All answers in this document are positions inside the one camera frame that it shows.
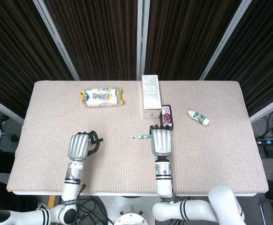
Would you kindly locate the small white bottle green label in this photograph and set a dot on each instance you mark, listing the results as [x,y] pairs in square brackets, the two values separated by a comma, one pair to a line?
[198,117]

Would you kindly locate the dark brown curtain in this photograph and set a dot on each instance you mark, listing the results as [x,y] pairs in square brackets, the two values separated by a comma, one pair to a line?
[96,37]
[185,37]
[258,58]
[17,51]

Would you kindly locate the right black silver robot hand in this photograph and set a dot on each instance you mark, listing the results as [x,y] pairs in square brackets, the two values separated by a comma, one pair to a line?
[162,141]

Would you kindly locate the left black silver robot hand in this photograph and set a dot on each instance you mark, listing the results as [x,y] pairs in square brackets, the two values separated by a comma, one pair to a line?
[78,146]

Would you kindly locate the yellow white snack bag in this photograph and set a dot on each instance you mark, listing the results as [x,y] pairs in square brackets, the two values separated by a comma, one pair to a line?
[101,97]

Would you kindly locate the dark juice bottle purple label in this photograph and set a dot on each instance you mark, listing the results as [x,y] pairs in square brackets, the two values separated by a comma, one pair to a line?
[166,116]

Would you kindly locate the grey partition post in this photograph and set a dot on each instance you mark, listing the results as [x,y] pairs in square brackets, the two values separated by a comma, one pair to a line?
[142,35]
[56,39]
[225,39]

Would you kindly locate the pink woven table cloth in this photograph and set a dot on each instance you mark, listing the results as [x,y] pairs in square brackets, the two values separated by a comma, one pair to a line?
[117,173]

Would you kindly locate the tall white carton box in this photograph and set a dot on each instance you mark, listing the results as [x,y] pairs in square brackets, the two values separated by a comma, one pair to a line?
[151,93]

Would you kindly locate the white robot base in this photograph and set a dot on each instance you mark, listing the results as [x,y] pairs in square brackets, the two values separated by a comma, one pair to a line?
[129,208]

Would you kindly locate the black foot pedal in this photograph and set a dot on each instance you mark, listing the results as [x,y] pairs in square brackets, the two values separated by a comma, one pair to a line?
[269,152]

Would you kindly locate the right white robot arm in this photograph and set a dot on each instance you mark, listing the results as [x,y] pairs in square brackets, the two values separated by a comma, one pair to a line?
[164,180]

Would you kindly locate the green white marker pen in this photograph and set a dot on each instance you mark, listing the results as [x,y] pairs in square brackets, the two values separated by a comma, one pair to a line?
[144,136]

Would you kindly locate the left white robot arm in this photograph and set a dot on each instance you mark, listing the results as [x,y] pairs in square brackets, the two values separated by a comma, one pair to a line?
[69,189]

